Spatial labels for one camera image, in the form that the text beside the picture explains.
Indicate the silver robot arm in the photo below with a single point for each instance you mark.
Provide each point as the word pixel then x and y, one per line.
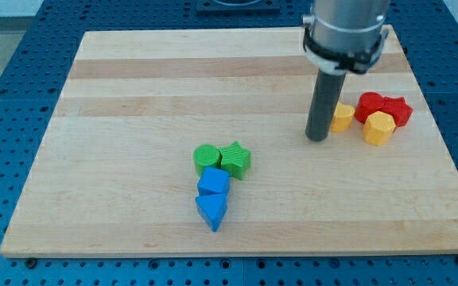
pixel 345 35

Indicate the green star block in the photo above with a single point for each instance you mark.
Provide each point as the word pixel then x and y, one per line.
pixel 235 160

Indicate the green cylinder block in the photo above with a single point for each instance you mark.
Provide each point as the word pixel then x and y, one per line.
pixel 206 156

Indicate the blue cube block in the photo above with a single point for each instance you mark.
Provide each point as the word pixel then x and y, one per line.
pixel 213 181

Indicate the wooden board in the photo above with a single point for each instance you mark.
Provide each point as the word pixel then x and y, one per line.
pixel 114 174

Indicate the blue triangle block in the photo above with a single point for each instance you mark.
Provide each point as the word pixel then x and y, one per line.
pixel 212 209

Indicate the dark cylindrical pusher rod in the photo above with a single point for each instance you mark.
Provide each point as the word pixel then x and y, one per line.
pixel 324 99

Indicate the yellow heart block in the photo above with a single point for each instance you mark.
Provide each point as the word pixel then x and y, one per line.
pixel 342 118

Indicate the red cylinder block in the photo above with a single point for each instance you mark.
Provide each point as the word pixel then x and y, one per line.
pixel 369 102

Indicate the yellow hexagon block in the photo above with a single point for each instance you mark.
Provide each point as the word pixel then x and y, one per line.
pixel 378 128

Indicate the red star block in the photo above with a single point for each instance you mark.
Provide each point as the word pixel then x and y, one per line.
pixel 398 109

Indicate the black cable tie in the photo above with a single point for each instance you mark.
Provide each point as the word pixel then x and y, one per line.
pixel 336 63

